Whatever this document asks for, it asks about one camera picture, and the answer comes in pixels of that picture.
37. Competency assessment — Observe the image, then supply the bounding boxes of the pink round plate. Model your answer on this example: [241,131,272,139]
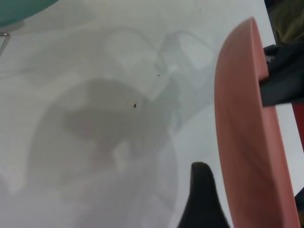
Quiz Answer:
[214,16,301,228]

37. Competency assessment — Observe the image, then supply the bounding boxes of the red background object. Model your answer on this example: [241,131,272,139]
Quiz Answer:
[291,101,304,154]

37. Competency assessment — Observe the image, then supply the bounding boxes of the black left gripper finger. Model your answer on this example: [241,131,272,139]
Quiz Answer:
[177,161,231,228]

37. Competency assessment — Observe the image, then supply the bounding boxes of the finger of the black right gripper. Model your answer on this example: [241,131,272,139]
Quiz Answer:
[263,41,304,72]
[259,68,304,108]

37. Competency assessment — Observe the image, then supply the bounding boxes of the green round plate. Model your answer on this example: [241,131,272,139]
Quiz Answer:
[0,0,58,27]

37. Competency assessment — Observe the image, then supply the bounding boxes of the metal wire plate rack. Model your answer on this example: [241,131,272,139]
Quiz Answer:
[0,32,11,58]

